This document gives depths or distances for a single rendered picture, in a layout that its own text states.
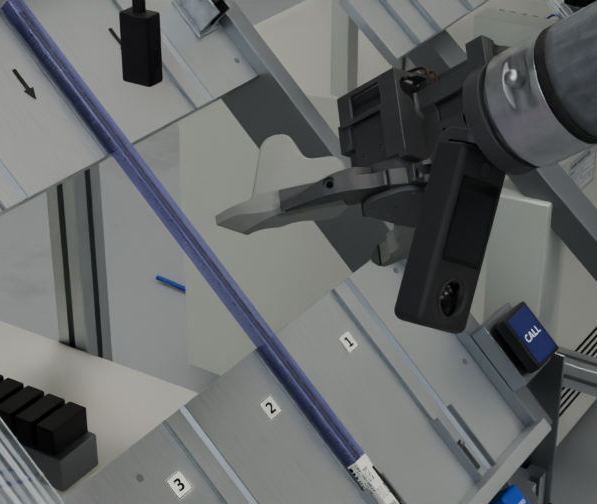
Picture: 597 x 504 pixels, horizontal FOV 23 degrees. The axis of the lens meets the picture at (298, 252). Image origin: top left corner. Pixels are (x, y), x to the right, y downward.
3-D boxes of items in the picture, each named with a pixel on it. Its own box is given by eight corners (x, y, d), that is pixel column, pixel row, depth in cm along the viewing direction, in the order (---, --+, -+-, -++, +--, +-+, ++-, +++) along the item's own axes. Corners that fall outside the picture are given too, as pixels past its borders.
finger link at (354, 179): (288, 203, 96) (418, 181, 95) (290, 228, 95) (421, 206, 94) (273, 177, 92) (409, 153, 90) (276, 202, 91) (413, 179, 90)
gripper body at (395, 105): (404, 128, 101) (541, 56, 93) (421, 243, 98) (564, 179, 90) (325, 102, 96) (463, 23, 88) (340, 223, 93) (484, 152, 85)
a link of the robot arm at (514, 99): (622, 156, 87) (538, 125, 81) (561, 184, 90) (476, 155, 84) (600, 45, 89) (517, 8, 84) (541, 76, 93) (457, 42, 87)
